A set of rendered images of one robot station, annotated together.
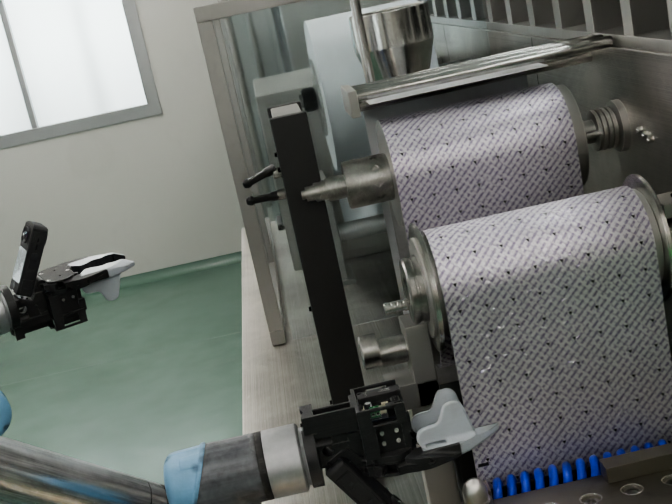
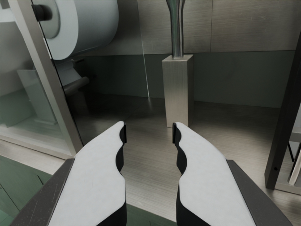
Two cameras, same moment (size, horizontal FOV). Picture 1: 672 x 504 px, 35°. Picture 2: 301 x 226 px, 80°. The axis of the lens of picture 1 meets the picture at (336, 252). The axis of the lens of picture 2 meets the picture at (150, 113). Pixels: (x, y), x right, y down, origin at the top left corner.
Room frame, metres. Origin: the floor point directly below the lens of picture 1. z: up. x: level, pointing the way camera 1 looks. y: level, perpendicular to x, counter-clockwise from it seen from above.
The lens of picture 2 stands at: (1.64, 0.44, 1.31)
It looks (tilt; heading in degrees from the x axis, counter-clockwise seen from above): 28 degrees down; 301
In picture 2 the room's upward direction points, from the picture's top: 7 degrees counter-clockwise
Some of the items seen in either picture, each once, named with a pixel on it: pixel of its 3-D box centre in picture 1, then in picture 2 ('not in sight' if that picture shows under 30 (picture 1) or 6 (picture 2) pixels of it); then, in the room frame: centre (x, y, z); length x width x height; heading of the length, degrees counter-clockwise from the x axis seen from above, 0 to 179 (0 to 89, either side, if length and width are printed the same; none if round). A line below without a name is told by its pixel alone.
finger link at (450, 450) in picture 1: (419, 454); not in sight; (1.06, -0.04, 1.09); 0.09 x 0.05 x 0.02; 91
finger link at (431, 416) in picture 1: (450, 412); not in sight; (1.10, -0.09, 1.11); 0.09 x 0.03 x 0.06; 93
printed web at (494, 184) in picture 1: (519, 306); not in sight; (1.28, -0.21, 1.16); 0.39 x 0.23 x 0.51; 2
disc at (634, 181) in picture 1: (646, 237); not in sight; (1.15, -0.35, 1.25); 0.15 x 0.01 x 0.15; 2
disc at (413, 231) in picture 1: (426, 287); not in sight; (1.14, -0.09, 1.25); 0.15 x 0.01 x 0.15; 2
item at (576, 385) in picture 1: (569, 394); not in sight; (1.08, -0.22, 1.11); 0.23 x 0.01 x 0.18; 92
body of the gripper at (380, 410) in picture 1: (359, 437); not in sight; (1.08, 0.02, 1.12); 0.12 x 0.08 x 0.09; 92
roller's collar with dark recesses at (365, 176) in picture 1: (367, 180); not in sight; (1.39, -0.06, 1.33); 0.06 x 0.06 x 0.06; 2
